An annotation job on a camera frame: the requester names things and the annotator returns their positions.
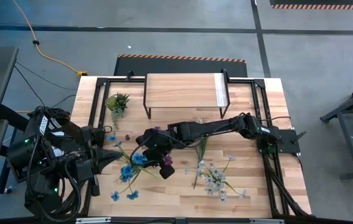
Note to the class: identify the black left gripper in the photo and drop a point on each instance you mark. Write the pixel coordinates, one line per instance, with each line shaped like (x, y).
(90, 158)

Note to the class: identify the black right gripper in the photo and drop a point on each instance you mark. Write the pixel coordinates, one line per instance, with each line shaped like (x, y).
(156, 143)

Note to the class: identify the blue artificial flower stem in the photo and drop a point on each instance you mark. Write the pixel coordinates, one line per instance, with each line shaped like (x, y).
(139, 158)

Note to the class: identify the white artificial flower stem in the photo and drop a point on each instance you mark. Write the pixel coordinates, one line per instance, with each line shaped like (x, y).
(201, 149)
(215, 183)

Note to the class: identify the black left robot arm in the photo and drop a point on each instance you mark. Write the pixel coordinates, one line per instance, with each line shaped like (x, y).
(39, 149)

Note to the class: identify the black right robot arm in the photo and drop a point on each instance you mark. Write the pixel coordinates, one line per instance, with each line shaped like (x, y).
(213, 127)

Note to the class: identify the green artificial succulent plant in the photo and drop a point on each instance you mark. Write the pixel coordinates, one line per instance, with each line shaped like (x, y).
(117, 102)

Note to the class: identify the black hazard-striped floor mat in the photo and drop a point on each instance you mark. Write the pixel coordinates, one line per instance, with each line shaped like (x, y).
(179, 67)
(319, 2)

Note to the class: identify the black diagonal support beam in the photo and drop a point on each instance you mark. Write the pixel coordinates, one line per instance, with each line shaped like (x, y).
(12, 116)

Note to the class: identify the blue desk base leg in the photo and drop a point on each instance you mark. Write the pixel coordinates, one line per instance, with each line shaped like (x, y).
(2, 177)

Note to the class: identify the dark grey metal stand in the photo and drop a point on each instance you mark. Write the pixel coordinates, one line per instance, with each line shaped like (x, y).
(350, 124)

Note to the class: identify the wooden shelf with black frame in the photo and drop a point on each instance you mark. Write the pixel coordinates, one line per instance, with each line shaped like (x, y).
(182, 90)

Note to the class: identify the silver metal bracket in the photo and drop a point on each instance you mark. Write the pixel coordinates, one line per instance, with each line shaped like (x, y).
(92, 220)
(266, 221)

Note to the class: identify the black aluminium rig frame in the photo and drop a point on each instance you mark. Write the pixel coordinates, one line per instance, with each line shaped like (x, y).
(101, 82)

